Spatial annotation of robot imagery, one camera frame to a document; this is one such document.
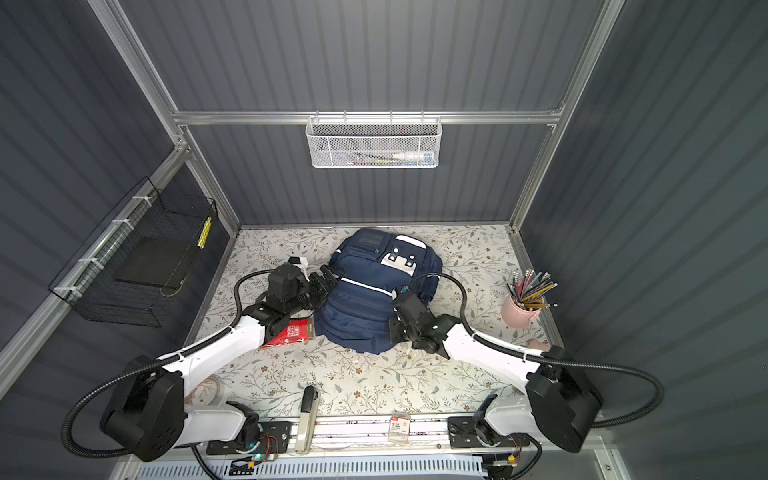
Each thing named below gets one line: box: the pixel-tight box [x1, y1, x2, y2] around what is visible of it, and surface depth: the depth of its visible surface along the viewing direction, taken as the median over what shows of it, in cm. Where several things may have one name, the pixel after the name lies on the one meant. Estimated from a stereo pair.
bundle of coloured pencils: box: [506, 268, 559, 310], surface depth 88 cm
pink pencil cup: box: [501, 294, 541, 329], surface depth 88 cm
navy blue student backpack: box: [314, 228, 443, 354], surface depth 88 cm
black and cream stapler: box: [295, 385, 320, 455], surface depth 74 cm
